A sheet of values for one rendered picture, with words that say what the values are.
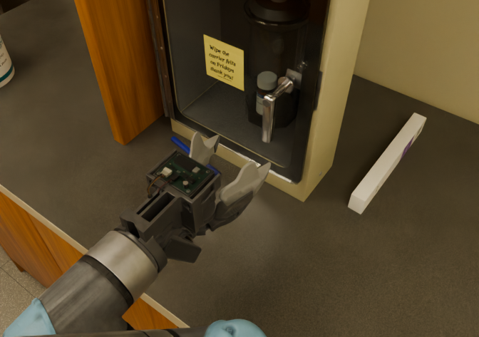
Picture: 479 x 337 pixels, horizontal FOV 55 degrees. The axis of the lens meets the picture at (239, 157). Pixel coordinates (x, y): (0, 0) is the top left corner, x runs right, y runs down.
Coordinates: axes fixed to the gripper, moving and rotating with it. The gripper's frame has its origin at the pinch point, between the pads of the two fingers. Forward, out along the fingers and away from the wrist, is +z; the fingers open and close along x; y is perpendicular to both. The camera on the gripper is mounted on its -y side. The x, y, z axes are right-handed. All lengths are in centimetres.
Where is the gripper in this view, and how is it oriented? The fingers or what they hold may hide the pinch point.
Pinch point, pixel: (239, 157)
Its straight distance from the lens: 64.7
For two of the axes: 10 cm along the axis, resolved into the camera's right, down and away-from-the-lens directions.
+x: -8.1, -4.4, 3.9
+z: 5.8, -6.0, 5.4
